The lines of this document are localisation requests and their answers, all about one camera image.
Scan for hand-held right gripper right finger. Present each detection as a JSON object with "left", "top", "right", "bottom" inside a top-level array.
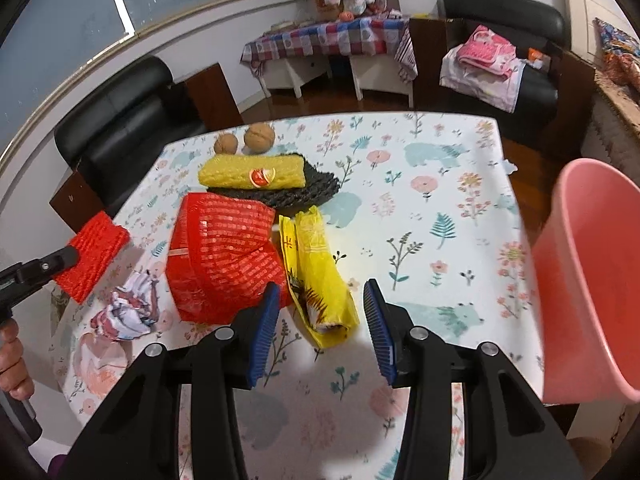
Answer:
[{"left": 362, "top": 280, "right": 586, "bottom": 480}]

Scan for large glass window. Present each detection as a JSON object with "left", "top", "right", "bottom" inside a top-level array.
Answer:
[{"left": 0, "top": 0, "right": 306, "bottom": 131}]

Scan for plaid tablecloth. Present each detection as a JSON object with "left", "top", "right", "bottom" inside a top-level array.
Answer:
[{"left": 240, "top": 14, "right": 411, "bottom": 83}]

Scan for pink plastic bin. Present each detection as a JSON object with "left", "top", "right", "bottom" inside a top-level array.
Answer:
[{"left": 531, "top": 157, "right": 640, "bottom": 406}]

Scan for black armchair with wooden sides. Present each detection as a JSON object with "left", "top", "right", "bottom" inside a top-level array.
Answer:
[
  {"left": 407, "top": 0, "right": 598, "bottom": 146},
  {"left": 49, "top": 55, "right": 246, "bottom": 233}
]

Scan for person's left hand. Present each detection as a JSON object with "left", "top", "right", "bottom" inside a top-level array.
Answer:
[{"left": 0, "top": 317, "right": 36, "bottom": 402}]

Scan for striped hanging cloth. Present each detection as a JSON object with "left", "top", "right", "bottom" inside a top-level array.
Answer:
[{"left": 395, "top": 25, "right": 418, "bottom": 83}]

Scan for yellow foam net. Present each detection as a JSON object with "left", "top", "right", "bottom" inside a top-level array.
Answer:
[{"left": 197, "top": 152, "right": 306, "bottom": 192}]

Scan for red foam net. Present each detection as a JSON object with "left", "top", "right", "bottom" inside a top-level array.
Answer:
[{"left": 51, "top": 211, "right": 131, "bottom": 304}]

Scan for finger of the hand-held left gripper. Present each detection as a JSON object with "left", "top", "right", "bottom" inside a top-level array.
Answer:
[{"left": 0, "top": 246, "right": 79, "bottom": 307}]

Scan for white panelled board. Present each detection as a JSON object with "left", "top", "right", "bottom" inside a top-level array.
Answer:
[{"left": 562, "top": 0, "right": 626, "bottom": 63}]

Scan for floral tablecloth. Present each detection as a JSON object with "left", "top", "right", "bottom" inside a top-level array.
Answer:
[{"left": 47, "top": 112, "right": 546, "bottom": 480}]

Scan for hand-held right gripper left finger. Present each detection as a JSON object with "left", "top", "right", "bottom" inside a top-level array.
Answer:
[{"left": 60, "top": 282, "right": 282, "bottom": 480}]

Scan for colourful patterned cushion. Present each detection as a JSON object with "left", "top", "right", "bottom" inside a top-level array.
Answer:
[{"left": 595, "top": 17, "right": 640, "bottom": 93}]

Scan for black foam net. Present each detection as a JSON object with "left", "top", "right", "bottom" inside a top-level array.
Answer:
[{"left": 207, "top": 150, "right": 341, "bottom": 209}]

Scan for crumpled printed wrapper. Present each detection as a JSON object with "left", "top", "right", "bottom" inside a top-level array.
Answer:
[{"left": 90, "top": 270, "right": 161, "bottom": 343}]

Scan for white folded cloth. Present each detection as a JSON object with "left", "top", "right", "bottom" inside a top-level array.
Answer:
[{"left": 439, "top": 45, "right": 526, "bottom": 113}]

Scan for red mesh bag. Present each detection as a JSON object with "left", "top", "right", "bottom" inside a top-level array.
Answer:
[{"left": 166, "top": 191, "right": 293, "bottom": 325}]

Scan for large walnut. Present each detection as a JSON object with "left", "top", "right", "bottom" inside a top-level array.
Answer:
[{"left": 243, "top": 122, "right": 276, "bottom": 153}]

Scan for yellow plastic bag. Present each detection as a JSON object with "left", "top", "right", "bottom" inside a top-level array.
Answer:
[{"left": 278, "top": 205, "right": 359, "bottom": 350}]

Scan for pink folded clothes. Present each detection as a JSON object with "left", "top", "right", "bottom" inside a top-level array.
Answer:
[{"left": 457, "top": 25, "right": 518, "bottom": 81}]

